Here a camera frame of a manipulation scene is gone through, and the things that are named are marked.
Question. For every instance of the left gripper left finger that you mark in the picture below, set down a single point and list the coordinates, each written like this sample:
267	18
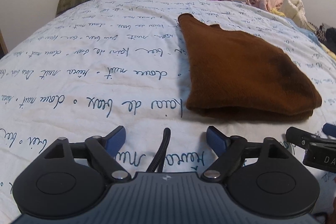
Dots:
102	152

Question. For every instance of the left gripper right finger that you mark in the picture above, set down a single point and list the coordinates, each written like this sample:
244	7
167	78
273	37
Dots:
229	151

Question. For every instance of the white script-print bed cover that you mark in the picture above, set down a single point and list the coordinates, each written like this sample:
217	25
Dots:
107	63

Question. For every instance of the dark clothes pile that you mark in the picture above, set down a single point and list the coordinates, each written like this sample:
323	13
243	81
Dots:
326	35

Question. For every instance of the brown knit sweater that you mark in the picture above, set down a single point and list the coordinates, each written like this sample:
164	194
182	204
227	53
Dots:
237	76

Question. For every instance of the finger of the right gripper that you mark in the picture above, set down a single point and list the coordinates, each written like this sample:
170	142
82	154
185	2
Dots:
329	129
302	138

